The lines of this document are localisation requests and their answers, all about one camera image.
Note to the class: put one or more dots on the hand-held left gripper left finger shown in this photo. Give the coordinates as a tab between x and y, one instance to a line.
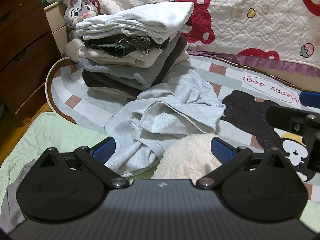
106	151

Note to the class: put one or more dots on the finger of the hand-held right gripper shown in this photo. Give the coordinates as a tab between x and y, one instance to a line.
311	98
282	117

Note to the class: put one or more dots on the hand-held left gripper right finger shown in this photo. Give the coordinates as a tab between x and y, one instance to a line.
221	151

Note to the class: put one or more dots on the light grey garment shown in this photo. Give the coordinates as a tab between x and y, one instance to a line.
162	120

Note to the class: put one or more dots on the stack of folded clothes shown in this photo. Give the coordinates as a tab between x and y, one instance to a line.
125	22

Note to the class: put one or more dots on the white fluffy cloth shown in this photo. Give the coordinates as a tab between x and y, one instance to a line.
187	157

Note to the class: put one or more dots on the light green blanket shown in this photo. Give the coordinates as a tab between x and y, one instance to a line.
57	135

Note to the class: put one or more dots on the checkered cartoon dog rug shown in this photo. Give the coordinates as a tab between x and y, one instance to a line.
87	87

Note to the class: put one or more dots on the quilted bear print bedspread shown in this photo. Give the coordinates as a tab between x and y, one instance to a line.
250	30

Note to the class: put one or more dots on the grey cloth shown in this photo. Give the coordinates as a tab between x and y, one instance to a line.
10	200

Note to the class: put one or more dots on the dark wooden dresser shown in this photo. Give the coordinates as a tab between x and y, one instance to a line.
25	55

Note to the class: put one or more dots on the grey bunny plush toy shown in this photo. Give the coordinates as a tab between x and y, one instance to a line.
77	10

